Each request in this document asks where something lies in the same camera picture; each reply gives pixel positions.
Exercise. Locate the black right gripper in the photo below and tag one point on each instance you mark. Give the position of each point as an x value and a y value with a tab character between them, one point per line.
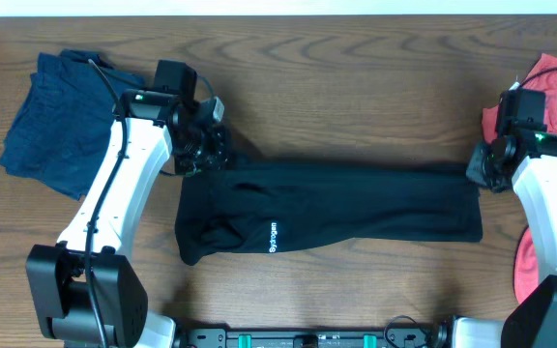
475	169

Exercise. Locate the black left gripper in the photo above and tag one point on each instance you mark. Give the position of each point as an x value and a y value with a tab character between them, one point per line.
219	159

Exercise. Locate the black t-shirt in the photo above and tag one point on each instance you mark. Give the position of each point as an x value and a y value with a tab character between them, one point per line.
277	207

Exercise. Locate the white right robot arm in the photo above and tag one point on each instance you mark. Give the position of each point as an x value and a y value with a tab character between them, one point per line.
525	162

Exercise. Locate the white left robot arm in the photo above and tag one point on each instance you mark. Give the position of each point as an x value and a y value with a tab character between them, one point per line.
84	289

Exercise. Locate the folded navy blue garment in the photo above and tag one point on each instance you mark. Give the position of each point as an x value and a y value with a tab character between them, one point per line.
61	132

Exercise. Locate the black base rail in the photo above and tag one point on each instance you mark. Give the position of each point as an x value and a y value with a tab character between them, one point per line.
401	332

